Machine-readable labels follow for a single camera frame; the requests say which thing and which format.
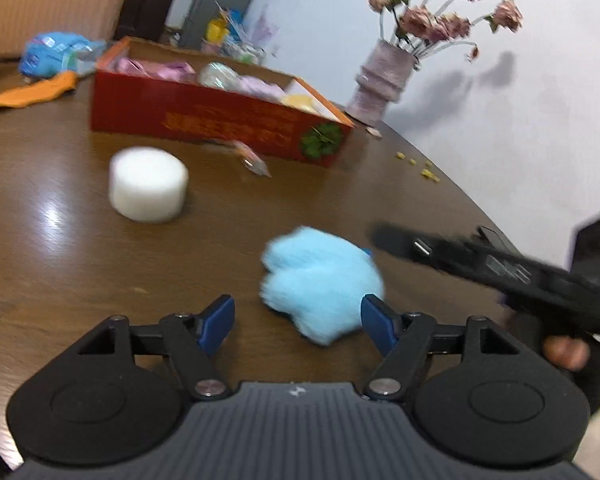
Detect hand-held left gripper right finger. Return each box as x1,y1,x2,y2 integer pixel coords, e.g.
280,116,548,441
360,293,519,402

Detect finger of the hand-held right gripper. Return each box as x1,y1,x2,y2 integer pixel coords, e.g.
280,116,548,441
370,221,571,296

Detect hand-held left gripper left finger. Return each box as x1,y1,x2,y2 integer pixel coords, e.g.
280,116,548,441
75,293,237,402

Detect light blue fluffy cloth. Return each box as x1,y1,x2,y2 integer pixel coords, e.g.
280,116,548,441
259,226,386,347

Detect red orange cardboard box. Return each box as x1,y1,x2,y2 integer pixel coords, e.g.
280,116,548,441
88,36,356,170

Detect purple cloth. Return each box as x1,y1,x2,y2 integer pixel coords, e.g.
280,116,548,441
232,74,287,106

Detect person's right hand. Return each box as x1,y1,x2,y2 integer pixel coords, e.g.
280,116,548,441
541,334,590,372

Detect white foam cylinder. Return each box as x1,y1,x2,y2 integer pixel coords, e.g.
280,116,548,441
108,146,190,225

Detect pink ribbed vase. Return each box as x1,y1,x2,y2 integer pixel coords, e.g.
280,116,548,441
343,39,421,126

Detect yellow sponge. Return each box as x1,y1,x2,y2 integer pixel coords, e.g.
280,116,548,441
282,92,331,114

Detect dried pink flowers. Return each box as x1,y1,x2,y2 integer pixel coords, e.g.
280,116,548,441
357,0,525,61

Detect pink cloth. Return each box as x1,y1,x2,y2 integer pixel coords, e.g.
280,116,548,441
107,56,197,83

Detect pile of toys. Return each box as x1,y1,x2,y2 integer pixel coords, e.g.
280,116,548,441
202,4,281,64

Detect orange cloth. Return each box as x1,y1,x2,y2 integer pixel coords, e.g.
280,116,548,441
0,70,77,119

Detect blue plastic packet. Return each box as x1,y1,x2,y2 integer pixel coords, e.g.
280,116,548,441
18,32,109,82

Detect dark brown door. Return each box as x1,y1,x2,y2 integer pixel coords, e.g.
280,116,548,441
112,0,189,44

